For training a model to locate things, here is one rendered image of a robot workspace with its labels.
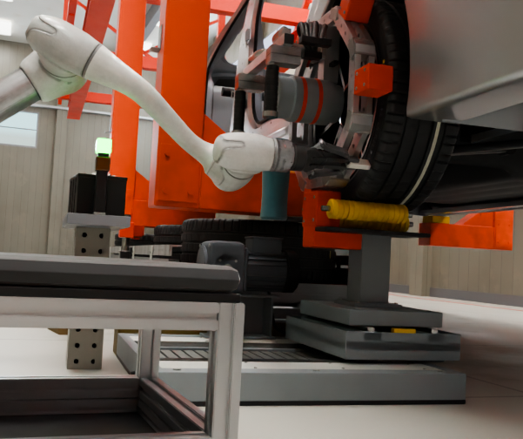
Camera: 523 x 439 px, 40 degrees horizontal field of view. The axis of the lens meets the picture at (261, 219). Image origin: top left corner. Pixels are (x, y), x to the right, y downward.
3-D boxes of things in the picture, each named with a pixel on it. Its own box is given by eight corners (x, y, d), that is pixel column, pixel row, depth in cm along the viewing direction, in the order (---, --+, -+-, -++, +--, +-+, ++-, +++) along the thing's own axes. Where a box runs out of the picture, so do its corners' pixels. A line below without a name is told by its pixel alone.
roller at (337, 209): (416, 224, 214) (417, 205, 215) (325, 217, 206) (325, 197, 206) (406, 225, 220) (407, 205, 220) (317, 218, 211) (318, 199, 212)
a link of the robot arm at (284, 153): (278, 151, 189) (298, 153, 190) (271, 131, 195) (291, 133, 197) (269, 178, 194) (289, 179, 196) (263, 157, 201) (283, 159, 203)
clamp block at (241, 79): (264, 91, 233) (265, 75, 233) (238, 87, 230) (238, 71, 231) (260, 94, 238) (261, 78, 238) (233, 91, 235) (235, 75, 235)
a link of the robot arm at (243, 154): (275, 129, 191) (260, 146, 204) (219, 122, 187) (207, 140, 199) (276, 166, 189) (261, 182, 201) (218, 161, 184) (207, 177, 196)
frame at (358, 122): (370, 182, 197) (378, -11, 200) (348, 180, 195) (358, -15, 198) (301, 196, 249) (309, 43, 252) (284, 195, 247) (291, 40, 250)
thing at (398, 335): (459, 364, 205) (461, 330, 206) (345, 363, 195) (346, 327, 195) (380, 342, 253) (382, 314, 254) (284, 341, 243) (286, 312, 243)
